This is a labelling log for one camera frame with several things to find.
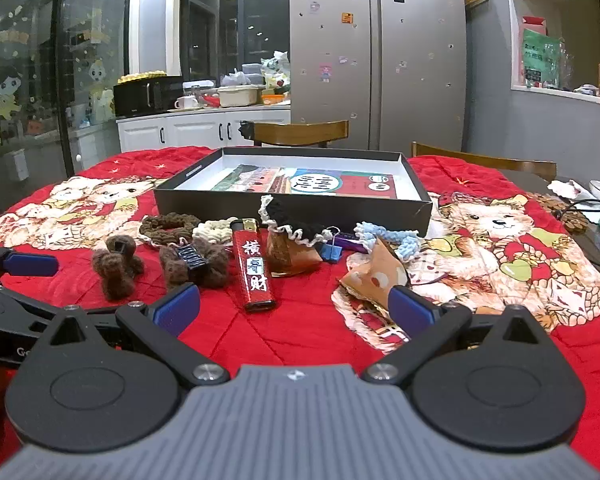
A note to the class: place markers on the blue binder clip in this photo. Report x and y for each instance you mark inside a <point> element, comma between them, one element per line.
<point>332,252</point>

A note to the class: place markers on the dark kitchen window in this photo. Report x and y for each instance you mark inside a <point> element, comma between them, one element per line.
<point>240,30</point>

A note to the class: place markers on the brown crochet piece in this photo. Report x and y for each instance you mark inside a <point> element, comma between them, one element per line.
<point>278,250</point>

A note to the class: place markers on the white plastic bag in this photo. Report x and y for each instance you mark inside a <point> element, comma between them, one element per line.
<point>237,78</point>

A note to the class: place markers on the small black cloth piece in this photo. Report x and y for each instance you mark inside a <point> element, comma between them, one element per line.
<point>244,129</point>

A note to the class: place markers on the printed snack bag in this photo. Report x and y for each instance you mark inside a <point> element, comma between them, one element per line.
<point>276,72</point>

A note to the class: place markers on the cream scrunchie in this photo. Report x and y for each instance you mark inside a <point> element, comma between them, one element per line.
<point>212,232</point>

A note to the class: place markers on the orange container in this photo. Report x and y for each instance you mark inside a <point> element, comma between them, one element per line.
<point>275,98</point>

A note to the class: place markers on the white cup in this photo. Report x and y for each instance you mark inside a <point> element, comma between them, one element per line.
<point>185,102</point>

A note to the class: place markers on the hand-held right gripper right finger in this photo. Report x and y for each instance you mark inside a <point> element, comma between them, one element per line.
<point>410,310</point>

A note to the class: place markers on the light blue crochet piece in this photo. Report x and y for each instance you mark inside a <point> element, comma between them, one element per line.
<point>405,247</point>

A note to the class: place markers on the red printed blanket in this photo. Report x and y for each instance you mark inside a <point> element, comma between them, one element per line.
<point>300,320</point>

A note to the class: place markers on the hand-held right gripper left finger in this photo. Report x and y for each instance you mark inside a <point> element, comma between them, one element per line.
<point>177,307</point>

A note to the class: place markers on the purple plastic stick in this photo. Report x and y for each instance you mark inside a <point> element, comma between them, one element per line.
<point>352,245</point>

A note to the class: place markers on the wooden chair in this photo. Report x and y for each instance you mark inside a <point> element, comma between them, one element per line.
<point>300,132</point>
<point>480,160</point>

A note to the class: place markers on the clear plastic container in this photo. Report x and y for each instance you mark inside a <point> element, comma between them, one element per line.
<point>251,71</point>

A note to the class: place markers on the black shallow box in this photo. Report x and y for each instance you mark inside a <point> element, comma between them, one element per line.
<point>290,207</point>

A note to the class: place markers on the black white-trimmed crochet scrunchie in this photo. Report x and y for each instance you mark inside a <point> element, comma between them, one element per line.
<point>285,217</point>

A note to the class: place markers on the brown printed snack packet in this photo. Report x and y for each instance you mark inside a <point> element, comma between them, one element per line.
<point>375,275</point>

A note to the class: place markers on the white wall shelf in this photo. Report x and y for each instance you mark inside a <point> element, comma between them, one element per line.
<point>515,35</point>

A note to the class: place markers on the red lighter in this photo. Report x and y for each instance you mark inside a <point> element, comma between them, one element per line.
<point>252,270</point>

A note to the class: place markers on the small brown crochet hair clip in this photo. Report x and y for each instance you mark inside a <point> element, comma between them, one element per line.
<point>115,270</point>

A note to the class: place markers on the green bag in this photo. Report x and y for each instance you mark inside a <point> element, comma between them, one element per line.
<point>541,57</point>

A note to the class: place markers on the beige basin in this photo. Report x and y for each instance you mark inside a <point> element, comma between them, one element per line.
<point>237,96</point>

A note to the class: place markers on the brown scrunchie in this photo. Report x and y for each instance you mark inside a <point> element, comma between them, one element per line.
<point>165,223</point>

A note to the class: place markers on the red plastic item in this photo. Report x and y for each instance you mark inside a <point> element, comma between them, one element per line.
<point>211,101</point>

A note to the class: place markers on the silver refrigerator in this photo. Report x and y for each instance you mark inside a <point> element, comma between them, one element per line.
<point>380,85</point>

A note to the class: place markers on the brown crochet claw clip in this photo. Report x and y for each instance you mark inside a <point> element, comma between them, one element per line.
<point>215,265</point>

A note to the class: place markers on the printed booklet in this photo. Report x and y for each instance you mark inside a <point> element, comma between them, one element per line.
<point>330,182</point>

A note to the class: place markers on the white tissue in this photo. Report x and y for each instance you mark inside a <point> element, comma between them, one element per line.
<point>570,190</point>

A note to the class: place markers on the glass sliding door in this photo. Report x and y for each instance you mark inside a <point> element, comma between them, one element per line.
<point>30,60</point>

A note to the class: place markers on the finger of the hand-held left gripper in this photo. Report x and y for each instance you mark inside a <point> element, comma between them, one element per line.
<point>30,264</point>
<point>10,307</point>

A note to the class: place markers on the brown foil packet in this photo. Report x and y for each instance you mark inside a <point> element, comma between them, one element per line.
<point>302,260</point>

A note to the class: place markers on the white cabinet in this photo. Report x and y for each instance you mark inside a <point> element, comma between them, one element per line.
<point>195,130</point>

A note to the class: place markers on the black microwave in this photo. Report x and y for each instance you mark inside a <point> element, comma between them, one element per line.
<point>145,96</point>

